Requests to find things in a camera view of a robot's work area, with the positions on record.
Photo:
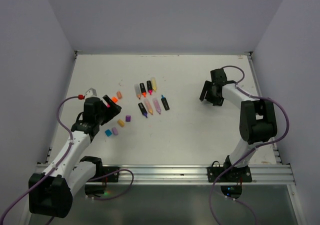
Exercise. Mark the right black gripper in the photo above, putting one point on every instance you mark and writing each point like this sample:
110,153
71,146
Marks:
216,101

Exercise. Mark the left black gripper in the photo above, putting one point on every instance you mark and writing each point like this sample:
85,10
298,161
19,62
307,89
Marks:
112,111

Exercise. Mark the neon orange highlighter cap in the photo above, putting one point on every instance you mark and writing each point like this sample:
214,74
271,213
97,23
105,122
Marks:
114,99

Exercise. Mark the pastel orange highlighter cap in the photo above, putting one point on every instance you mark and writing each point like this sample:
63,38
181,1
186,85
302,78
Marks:
119,95

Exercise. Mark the pastel yellow highlighter cap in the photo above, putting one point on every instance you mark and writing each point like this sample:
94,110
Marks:
121,123

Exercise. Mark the purple highlighter cap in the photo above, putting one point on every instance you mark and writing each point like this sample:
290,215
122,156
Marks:
128,118

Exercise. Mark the pastel pink highlighter cap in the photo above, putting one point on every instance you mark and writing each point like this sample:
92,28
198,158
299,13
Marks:
115,131

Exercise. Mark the blue highlighter cap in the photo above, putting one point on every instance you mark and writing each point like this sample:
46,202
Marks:
108,133

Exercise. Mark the purple highlighter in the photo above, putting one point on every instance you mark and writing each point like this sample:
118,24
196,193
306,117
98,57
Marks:
143,109

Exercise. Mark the pastel orange highlighter body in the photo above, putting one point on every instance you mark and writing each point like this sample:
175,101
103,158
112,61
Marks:
137,91

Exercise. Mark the black neon orange highlighter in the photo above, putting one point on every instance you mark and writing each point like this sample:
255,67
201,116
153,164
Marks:
143,89

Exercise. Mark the black neon pink highlighter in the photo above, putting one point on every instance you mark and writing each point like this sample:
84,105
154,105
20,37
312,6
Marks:
149,87

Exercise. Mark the black blue highlighter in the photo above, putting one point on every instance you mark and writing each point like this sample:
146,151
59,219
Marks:
165,103

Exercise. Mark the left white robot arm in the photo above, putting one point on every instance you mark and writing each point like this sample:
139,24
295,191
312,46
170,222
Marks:
52,191

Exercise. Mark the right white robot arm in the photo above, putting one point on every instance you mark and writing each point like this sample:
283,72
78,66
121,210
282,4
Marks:
257,119

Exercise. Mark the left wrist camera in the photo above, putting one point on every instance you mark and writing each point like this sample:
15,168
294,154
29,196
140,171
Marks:
91,92

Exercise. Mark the aluminium rail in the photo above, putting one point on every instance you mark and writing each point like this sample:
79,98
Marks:
265,174

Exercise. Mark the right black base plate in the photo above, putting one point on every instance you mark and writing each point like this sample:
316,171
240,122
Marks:
233,178

